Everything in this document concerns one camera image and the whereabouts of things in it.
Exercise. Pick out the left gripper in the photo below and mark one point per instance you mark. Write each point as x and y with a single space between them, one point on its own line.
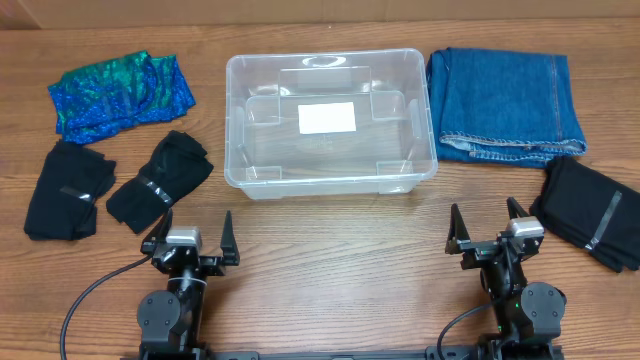
216 266

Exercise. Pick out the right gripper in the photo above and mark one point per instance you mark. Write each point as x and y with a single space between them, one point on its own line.
476 250

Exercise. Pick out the black cloth with tape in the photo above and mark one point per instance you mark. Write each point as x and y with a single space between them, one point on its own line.
178 165

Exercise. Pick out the blue denim jeans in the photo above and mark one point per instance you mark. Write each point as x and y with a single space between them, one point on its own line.
502 107

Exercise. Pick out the blue green sequin cloth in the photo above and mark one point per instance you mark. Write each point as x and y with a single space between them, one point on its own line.
98 101

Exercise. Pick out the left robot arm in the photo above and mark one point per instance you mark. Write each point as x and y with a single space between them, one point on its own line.
170 319

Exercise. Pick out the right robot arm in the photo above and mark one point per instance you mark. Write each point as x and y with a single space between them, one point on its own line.
528 315

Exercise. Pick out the clear plastic storage bin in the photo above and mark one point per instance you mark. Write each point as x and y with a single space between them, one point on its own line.
391 151

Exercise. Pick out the white label in bin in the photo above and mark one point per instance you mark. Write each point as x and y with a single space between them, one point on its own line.
326 118

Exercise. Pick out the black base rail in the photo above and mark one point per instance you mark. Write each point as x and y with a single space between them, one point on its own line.
430 353

